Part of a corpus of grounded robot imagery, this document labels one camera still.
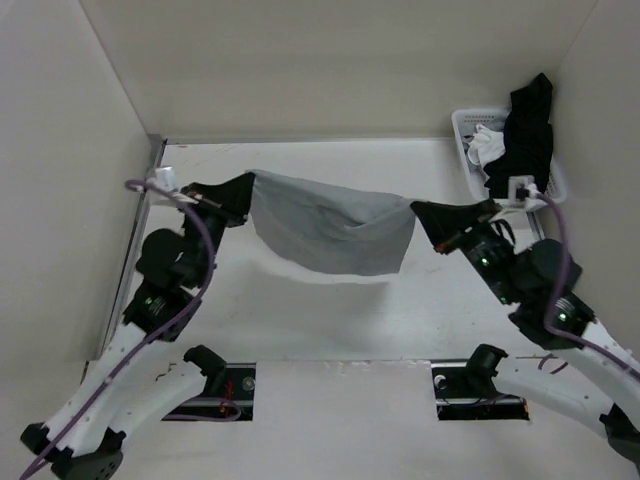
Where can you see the grey tank top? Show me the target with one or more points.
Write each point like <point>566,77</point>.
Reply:
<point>331,229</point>

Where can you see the white tank top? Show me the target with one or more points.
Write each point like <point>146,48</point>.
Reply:
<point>486,146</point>

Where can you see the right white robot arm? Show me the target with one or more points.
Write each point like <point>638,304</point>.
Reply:
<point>539,281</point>

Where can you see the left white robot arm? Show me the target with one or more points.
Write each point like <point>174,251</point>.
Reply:
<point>87,437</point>

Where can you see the black tank top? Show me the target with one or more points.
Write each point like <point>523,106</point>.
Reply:
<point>528,139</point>

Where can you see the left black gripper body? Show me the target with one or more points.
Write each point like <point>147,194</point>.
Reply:
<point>208,212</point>

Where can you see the left metal table rail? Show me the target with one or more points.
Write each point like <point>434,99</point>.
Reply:
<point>158,144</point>

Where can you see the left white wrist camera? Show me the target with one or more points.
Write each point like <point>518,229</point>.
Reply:
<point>165,179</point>

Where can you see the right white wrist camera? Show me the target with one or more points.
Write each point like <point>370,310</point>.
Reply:
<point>521,194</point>

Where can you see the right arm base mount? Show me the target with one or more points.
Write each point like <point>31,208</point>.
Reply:
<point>457,399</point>

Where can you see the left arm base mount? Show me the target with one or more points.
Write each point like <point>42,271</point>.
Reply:
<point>235,390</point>

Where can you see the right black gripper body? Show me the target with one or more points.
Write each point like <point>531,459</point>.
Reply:
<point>484,249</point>

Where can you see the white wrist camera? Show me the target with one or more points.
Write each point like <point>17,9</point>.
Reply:
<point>165,179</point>
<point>521,194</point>

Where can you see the metal table rail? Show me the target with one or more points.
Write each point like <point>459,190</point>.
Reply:
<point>158,144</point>
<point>535,226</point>

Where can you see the white plastic laundry basket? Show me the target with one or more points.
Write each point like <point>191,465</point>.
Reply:
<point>464,122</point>

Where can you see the right metal table rail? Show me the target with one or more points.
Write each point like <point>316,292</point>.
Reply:
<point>535,226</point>

